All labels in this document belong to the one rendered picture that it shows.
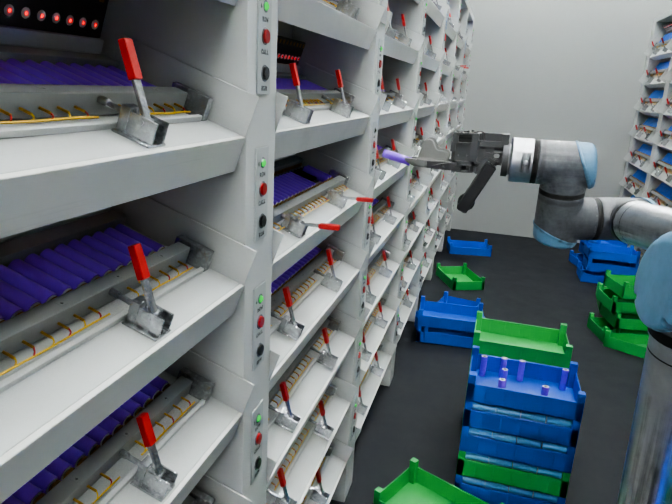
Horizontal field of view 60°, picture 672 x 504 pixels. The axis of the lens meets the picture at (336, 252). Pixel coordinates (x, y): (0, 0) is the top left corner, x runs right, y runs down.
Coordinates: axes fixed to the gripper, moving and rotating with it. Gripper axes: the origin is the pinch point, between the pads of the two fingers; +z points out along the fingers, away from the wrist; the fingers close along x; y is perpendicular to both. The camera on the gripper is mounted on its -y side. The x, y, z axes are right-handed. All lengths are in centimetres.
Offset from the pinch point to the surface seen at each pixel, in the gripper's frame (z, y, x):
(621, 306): -83, -80, -162
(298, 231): 13.0, -8.7, 36.3
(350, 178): 15.6, -6.0, -9.1
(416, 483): -6, -98, -24
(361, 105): 13.9, 11.2, -9.0
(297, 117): 13.7, 10.0, 36.4
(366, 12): 13.8, 31.3, -8.9
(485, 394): -22, -64, -22
